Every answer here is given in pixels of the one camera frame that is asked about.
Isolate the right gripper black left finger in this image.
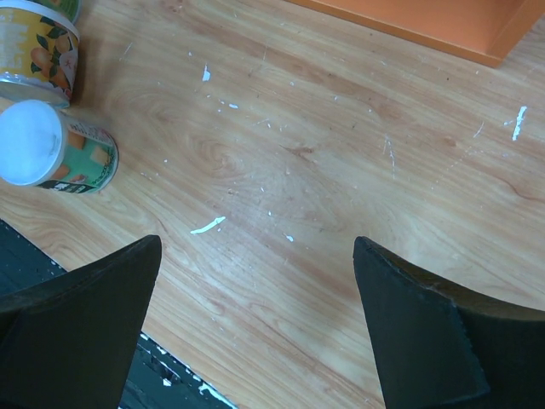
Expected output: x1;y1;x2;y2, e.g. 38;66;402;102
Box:
1;235;162;408

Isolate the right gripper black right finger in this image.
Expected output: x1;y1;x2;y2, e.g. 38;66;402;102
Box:
353;237;544;408

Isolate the small green can white lid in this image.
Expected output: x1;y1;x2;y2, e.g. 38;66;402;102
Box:
1;100;119;193

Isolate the lying orange fruit can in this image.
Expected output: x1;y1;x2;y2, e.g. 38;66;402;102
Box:
1;1;79;108

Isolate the orange wooden shelf cabinet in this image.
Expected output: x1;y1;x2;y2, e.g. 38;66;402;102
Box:
293;0;544;67

